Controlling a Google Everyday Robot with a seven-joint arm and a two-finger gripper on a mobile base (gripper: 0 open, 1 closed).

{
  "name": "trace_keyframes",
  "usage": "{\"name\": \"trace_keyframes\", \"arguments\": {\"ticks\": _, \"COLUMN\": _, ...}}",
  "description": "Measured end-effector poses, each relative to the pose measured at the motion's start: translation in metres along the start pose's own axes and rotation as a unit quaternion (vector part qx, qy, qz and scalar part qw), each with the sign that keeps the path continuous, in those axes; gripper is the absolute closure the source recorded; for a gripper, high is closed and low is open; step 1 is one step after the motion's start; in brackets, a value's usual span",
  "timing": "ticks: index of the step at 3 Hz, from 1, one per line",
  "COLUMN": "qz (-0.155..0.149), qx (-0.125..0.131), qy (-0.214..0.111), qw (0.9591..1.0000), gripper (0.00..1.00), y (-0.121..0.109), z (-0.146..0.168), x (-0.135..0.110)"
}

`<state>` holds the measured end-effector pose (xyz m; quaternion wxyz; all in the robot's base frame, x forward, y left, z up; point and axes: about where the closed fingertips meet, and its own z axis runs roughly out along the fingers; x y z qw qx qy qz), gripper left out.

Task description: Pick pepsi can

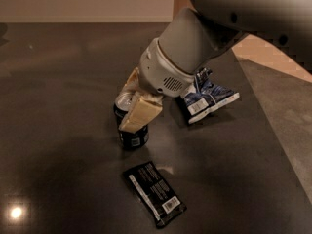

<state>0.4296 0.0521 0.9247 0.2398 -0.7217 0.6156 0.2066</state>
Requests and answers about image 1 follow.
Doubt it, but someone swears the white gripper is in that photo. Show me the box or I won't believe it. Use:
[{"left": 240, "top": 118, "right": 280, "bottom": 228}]
[{"left": 119, "top": 38, "right": 194, "bottom": 134}]

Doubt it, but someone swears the dark blue pepsi can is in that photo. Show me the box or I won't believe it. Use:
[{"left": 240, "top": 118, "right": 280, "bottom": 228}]
[{"left": 113, "top": 92, "right": 149, "bottom": 150}]

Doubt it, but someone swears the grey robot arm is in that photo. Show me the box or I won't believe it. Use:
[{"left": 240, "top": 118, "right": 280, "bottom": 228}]
[{"left": 119, "top": 0, "right": 312, "bottom": 133}]

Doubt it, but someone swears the crumpled blue chip bag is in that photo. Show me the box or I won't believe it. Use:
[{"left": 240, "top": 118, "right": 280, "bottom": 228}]
[{"left": 176, "top": 67, "right": 240, "bottom": 125}]

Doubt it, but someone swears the black snack bar wrapper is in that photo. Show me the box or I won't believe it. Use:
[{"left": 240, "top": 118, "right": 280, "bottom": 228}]
[{"left": 123, "top": 161, "right": 187, "bottom": 228}]

